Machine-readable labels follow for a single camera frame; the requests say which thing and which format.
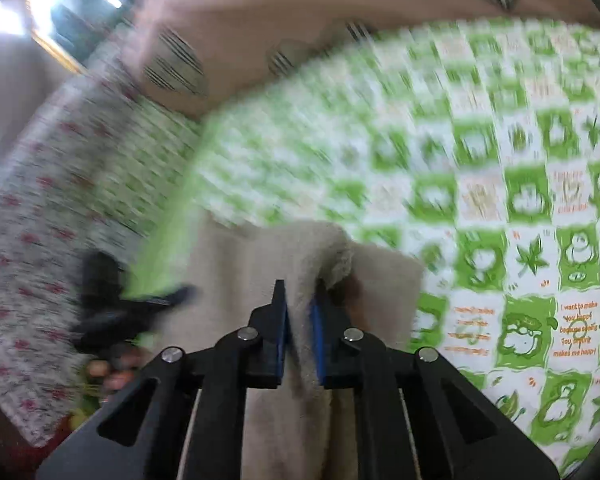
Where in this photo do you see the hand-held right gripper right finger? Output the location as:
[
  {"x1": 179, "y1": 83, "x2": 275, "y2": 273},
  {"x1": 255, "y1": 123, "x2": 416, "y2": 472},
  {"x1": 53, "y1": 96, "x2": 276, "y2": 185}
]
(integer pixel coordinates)
[{"x1": 310, "y1": 280, "x2": 561, "y2": 480}]

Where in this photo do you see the green frog print pillow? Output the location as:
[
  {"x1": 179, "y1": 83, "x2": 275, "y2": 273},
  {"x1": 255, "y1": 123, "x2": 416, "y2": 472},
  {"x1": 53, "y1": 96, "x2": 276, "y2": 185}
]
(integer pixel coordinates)
[{"x1": 92, "y1": 97, "x2": 203, "y2": 243}]

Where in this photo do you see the person's left hand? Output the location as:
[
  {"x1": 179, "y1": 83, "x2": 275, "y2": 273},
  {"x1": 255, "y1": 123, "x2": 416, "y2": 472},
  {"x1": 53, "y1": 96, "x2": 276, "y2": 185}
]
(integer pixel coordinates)
[{"x1": 86, "y1": 345, "x2": 153, "y2": 397}]

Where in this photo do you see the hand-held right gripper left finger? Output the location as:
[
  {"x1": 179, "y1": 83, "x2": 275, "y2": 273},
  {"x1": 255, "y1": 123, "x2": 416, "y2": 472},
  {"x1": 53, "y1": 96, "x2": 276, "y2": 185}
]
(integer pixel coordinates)
[{"x1": 35, "y1": 280, "x2": 289, "y2": 480}]

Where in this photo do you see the bright window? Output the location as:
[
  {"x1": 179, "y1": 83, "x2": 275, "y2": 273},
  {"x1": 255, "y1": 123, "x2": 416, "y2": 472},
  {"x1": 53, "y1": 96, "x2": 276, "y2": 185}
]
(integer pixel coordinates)
[{"x1": 25, "y1": 0, "x2": 148, "y2": 75}]

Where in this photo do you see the green frog print bedsheet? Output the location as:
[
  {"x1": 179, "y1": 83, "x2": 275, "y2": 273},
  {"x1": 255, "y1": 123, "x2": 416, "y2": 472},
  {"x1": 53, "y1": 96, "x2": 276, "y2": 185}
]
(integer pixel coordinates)
[{"x1": 130, "y1": 16, "x2": 600, "y2": 473}]

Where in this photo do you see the pink quilt with plaid hearts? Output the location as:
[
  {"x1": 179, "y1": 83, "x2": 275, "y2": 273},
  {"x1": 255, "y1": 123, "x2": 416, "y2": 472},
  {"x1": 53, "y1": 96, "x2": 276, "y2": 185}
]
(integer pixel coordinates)
[{"x1": 125, "y1": 0, "x2": 600, "y2": 118}]

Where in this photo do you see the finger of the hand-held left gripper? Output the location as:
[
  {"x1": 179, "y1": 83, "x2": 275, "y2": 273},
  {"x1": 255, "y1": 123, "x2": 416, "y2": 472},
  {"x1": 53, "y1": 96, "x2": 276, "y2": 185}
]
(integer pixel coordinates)
[{"x1": 130, "y1": 284, "x2": 197, "y2": 313}]

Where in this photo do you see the beige knitted sweater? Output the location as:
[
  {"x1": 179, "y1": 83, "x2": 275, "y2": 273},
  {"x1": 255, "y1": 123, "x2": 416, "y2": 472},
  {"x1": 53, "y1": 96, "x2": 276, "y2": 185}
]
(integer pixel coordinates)
[{"x1": 152, "y1": 210, "x2": 426, "y2": 480}]

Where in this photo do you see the floral print blanket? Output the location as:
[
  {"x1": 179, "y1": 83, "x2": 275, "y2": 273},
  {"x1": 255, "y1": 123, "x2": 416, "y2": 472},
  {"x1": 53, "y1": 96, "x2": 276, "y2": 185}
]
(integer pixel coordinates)
[{"x1": 0, "y1": 40, "x2": 191, "y2": 448}]

